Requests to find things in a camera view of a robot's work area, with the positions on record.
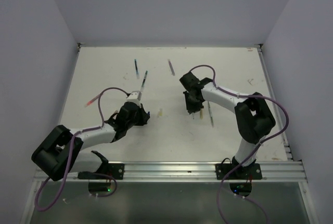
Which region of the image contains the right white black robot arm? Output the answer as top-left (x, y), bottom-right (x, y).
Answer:
top-left (180, 72), bottom-right (276, 179)

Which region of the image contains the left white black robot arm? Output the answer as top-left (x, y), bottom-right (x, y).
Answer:
top-left (31, 102), bottom-right (150, 181)

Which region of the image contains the dark green pen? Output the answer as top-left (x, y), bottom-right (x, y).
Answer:
top-left (140, 70), bottom-right (148, 92)

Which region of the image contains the purple pen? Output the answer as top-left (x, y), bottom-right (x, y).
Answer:
top-left (168, 59), bottom-right (175, 76)

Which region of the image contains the pink red pen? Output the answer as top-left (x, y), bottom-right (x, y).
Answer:
top-left (84, 94), bottom-right (100, 107)

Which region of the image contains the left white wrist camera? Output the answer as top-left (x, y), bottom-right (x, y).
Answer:
top-left (126, 90), bottom-right (142, 106)

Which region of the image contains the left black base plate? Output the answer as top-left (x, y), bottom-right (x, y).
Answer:
top-left (78, 163), bottom-right (125, 180)

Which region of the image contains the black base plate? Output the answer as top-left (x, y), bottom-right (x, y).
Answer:
top-left (215, 163), bottom-right (263, 180)
top-left (78, 163), bottom-right (125, 180)

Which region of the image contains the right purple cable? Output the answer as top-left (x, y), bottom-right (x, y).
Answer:
top-left (189, 64), bottom-right (290, 224)

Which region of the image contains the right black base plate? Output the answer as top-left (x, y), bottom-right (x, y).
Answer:
top-left (215, 163), bottom-right (263, 180)

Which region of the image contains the right side aluminium rail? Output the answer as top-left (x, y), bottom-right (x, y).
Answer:
top-left (257, 44), bottom-right (294, 161)

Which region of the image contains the aluminium rail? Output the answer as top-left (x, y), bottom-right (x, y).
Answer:
top-left (33, 159), bottom-right (308, 182)
top-left (257, 44), bottom-right (294, 161)

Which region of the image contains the aluminium front rail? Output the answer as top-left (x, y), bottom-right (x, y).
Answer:
top-left (33, 159), bottom-right (308, 182)

